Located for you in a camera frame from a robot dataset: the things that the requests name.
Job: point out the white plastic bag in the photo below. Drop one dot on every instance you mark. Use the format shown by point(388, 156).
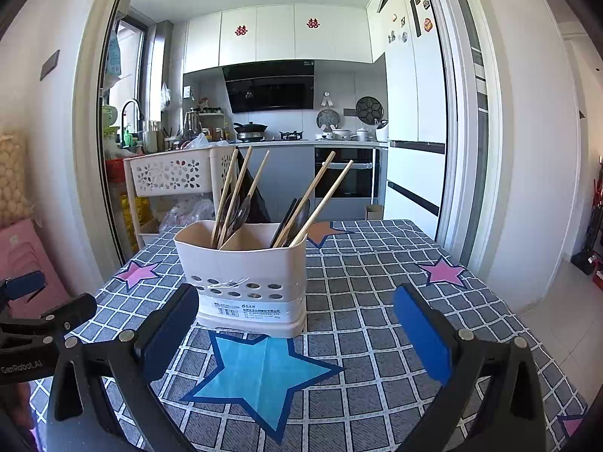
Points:
point(198, 142)

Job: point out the small cardboard box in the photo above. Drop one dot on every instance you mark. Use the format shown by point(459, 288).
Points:
point(374, 212)

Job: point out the white plastic utensil holder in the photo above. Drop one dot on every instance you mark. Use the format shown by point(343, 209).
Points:
point(245, 263)

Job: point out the red and black appliance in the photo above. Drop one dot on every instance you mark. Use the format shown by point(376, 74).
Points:
point(586, 261)

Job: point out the red paper door decoration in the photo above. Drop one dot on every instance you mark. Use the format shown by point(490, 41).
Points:
point(240, 30)
point(312, 23)

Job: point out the white kettle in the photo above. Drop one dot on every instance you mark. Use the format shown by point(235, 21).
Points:
point(363, 134)

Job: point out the black wok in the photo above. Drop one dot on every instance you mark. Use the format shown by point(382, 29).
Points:
point(249, 128)

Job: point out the grey wall switch plate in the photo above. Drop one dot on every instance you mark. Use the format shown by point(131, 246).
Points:
point(49, 65)

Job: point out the small round wall rack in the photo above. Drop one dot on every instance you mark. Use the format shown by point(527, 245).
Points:
point(326, 118)

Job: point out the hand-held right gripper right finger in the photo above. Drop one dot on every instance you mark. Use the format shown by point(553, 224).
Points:
point(419, 334)

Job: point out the black garment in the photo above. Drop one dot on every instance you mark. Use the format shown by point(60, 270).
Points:
point(260, 207)

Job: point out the gas stove burner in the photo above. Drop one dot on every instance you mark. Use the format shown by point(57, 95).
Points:
point(289, 135)

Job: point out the large round wall rack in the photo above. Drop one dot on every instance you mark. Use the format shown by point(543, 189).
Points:
point(369, 109)

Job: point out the grey checked star tablecloth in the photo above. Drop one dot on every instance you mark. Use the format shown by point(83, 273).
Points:
point(367, 292)

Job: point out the black range hood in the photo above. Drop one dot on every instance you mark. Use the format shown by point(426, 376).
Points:
point(271, 89)

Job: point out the white refrigerator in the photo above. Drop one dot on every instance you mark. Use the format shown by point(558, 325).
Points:
point(414, 103)

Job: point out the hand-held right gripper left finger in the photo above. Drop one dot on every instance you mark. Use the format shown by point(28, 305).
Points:
point(165, 334)

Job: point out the white cooking pot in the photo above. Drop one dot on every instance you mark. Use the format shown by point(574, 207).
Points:
point(337, 133)

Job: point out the black kitchen faucet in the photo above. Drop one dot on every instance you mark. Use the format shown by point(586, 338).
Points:
point(129, 101)

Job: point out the white perforated storage cart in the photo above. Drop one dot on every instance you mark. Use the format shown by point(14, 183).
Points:
point(165, 172)

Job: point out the yellow oil bottle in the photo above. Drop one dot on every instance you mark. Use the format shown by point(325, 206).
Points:
point(141, 212)

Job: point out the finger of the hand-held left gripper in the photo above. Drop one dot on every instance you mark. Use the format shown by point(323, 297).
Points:
point(61, 313)
point(23, 285)

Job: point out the beige textured cushion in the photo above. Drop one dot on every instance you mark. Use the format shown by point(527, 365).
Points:
point(12, 179)

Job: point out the black built-in oven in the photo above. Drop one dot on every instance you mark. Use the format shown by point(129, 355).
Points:
point(362, 183)

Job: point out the white upper kitchen cabinets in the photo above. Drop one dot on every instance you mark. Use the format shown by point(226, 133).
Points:
point(273, 33)

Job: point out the pink plastic chair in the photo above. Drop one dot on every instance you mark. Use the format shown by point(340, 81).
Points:
point(23, 249)

